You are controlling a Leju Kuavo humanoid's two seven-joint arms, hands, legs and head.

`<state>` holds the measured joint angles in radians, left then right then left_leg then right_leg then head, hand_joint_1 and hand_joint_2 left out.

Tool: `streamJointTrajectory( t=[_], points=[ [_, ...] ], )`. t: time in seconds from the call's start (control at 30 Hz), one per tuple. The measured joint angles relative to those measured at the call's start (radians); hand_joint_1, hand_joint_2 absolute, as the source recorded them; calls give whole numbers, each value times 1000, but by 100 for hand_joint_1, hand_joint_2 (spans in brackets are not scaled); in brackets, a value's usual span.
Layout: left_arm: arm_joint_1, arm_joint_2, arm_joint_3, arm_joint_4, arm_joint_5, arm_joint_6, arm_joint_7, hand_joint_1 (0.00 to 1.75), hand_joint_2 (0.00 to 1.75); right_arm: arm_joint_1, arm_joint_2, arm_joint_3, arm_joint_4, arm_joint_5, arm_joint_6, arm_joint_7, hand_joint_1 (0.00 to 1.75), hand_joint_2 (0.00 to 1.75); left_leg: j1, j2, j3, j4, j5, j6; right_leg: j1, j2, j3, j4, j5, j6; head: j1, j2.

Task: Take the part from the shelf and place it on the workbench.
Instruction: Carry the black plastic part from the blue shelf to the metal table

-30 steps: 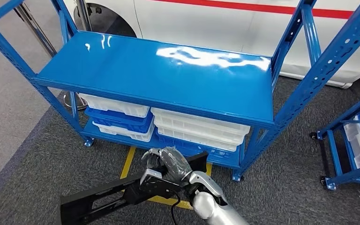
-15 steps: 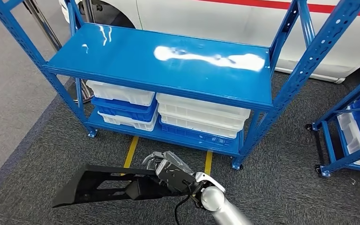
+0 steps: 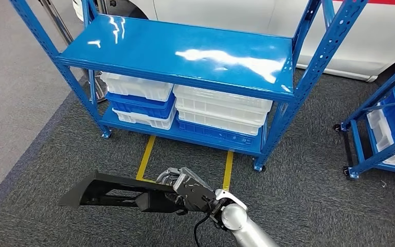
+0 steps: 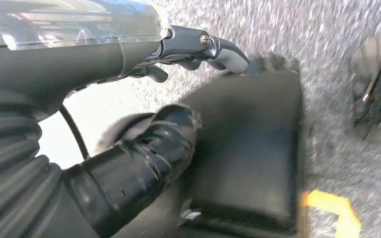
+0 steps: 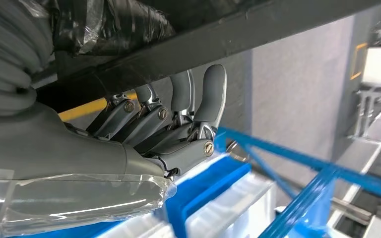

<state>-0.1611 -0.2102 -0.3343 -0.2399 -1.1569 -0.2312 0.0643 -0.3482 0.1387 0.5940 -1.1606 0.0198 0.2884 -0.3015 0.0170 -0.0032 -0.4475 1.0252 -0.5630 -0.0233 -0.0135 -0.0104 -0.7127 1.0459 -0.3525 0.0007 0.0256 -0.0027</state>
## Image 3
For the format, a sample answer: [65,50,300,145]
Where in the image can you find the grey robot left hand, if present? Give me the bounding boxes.
[156,167,217,214]

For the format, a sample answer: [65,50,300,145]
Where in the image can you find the white car with red stripe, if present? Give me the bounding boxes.
[72,0,395,82]

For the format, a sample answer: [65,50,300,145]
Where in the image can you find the blue metal shelf rack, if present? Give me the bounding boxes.
[9,0,369,172]

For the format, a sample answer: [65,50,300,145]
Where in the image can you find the blue wheeled rack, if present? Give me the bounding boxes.
[333,52,395,180]

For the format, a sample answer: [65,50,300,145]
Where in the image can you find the black plastic car part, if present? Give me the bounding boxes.
[57,170,188,215]

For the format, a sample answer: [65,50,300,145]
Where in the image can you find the white plastic bin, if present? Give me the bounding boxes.
[177,109,263,136]
[175,98,269,126]
[173,84,274,114]
[112,107,177,131]
[100,72,174,102]
[366,107,395,169]

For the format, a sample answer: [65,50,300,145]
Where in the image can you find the chrome stanchion pole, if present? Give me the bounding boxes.
[39,0,109,103]
[95,0,111,16]

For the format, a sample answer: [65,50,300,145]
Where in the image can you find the yellow floor tape strip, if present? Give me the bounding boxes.
[222,151,235,191]
[135,135,156,182]

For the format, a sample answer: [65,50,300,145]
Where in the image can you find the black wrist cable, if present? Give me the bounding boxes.
[193,213,219,247]

